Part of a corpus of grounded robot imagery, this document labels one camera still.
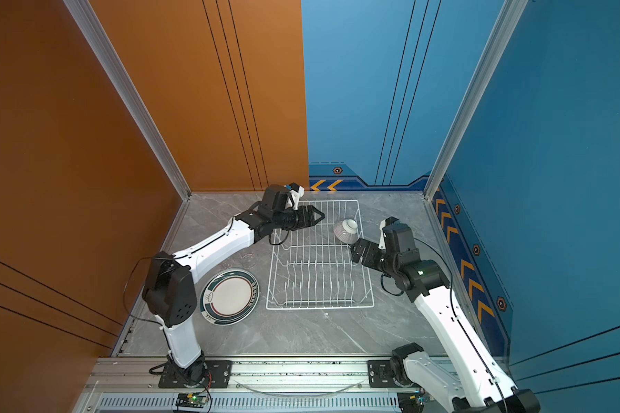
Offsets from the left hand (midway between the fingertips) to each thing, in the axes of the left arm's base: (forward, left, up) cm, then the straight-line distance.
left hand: (319, 214), depth 84 cm
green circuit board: (-48, +35, -24) cm, 64 cm away
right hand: (-14, -12, 0) cm, 18 cm away
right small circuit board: (-48, -26, -23) cm, 59 cm away
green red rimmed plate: (-19, +31, -21) cm, 42 cm away
